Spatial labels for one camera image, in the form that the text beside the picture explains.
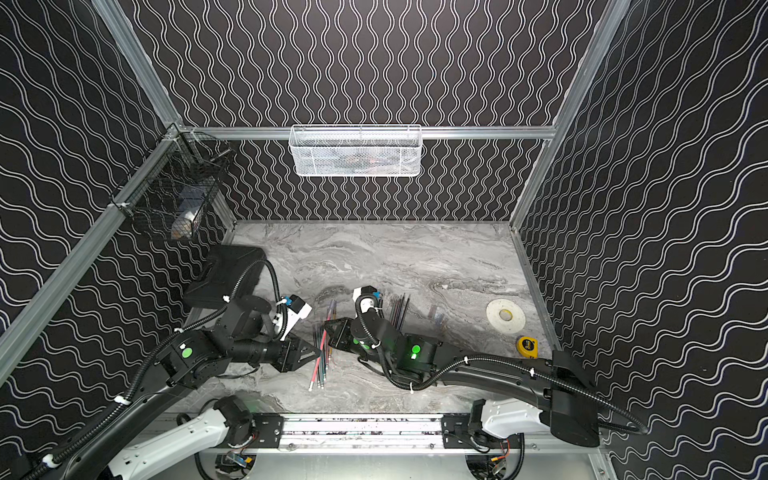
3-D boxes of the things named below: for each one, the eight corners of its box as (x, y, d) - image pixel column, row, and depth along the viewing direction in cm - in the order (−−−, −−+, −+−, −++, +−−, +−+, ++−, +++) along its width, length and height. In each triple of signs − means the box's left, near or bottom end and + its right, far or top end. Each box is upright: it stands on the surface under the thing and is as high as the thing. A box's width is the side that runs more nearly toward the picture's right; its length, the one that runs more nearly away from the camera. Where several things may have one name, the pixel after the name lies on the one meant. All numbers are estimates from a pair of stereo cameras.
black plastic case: (192, 307, 99) (179, 295, 93) (214, 258, 112) (205, 245, 106) (251, 308, 99) (242, 295, 93) (267, 258, 112) (260, 245, 106)
